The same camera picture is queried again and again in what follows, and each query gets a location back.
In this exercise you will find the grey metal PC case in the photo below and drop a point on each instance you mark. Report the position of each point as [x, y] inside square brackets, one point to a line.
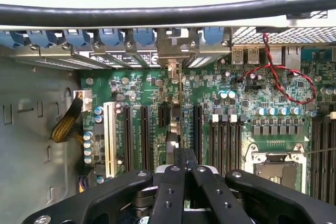
[26, 90]

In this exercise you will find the long black expansion slot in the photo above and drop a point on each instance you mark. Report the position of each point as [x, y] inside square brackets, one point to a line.
[145, 140]
[197, 129]
[128, 140]

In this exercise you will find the metal CPU socket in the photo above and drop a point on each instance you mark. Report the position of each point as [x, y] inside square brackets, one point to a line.
[275, 155]

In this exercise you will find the silver USB port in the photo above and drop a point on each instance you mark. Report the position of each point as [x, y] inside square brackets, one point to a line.
[237, 54]
[253, 54]

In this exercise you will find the perforated metal slot cover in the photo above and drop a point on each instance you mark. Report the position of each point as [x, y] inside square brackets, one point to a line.
[202, 58]
[115, 57]
[136, 56]
[86, 61]
[50, 60]

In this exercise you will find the white power connector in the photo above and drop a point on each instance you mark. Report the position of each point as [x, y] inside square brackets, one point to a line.
[85, 98]

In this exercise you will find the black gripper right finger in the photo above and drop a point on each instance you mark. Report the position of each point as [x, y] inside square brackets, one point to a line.
[210, 192]

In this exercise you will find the white expansion slot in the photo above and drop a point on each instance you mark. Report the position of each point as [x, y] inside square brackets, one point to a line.
[110, 140]

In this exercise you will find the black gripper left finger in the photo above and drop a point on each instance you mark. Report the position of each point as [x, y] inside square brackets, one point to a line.
[168, 197]

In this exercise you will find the blue slot clip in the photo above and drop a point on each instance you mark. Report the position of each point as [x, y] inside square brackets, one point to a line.
[213, 36]
[144, 36]
[77, 37]
[17, 39]
[111, 37]
[42, 37]

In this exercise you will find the green motherboard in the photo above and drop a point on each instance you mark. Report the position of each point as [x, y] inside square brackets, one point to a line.
[204, 85]

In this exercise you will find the black RAM slot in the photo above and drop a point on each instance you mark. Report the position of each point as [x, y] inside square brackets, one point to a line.
[315, 155]
[332, 166]
[214, 145]
[232, 148]
[239, 145]
[224, 148]
[324, 161]

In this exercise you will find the short black expansion slot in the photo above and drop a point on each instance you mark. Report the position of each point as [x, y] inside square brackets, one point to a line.
[162, 116]

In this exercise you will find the metal ethernet port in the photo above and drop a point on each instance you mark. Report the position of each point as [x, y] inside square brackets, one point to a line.
[292, 57]

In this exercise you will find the thin metal locking lever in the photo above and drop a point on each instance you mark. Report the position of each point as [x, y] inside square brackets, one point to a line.
[320, 151]

